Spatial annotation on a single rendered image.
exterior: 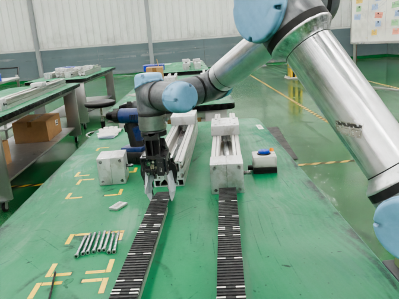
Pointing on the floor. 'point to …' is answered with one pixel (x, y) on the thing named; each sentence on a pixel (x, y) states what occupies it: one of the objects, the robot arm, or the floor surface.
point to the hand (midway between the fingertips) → (161, 196)
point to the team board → (374, 25)
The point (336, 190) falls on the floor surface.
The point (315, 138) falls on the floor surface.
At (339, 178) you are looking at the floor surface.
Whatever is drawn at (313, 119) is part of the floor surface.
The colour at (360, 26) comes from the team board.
